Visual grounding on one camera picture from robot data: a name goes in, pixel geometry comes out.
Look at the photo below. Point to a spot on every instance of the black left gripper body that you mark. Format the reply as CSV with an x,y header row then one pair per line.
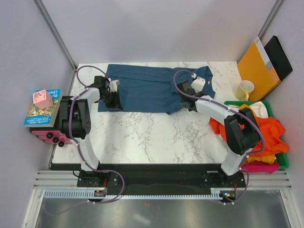
x,y
108,99

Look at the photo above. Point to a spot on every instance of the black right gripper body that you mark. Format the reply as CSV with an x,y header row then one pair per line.
x,y
183,100

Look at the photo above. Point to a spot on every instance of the blue t shirt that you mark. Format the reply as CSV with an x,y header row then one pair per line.
x,y
151,89

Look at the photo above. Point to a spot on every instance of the orange t shirt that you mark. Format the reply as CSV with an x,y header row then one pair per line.
x,y
271,130

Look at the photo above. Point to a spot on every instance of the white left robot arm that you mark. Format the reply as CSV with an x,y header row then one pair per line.
x,y
75,120

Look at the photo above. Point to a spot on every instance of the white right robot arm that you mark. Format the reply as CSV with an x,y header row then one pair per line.
x,y
241,129

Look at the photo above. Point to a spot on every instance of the black box under book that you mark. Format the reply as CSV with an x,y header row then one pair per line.
x,y
66,100

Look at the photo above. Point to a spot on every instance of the yellow mug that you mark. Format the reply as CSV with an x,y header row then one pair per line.
x,y
244,89

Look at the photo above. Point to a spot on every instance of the pink dice cube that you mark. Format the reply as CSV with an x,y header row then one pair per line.
x,y
42,99

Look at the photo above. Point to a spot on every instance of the pink black dumbbell set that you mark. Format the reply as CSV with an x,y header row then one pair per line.
x,y
50,136

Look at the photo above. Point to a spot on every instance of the orange folder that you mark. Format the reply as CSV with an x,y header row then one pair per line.
x,y
256,67

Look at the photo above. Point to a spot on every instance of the blue paperback book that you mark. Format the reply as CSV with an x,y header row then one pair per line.
x,y
44,117

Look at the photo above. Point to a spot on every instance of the white t shirt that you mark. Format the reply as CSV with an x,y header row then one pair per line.
x,y
259,110

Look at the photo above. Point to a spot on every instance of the black flat box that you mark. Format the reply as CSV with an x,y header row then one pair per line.
x,y
278,58

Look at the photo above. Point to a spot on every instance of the pink t shirt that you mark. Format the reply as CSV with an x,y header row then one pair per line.
x,y
261,167

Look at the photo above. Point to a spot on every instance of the yellow t shirt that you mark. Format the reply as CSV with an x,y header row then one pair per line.
x,y
266,159

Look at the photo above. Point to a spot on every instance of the green plastic bin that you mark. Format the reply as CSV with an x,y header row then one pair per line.
x,y
281,158

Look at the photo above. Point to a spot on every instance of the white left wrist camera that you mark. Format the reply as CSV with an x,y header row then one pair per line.
x,y
113,86

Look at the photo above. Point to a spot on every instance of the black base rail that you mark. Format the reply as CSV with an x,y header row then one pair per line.
x,y
163,178

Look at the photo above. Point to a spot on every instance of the white cable duct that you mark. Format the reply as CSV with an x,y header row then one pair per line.
x,y
205,194

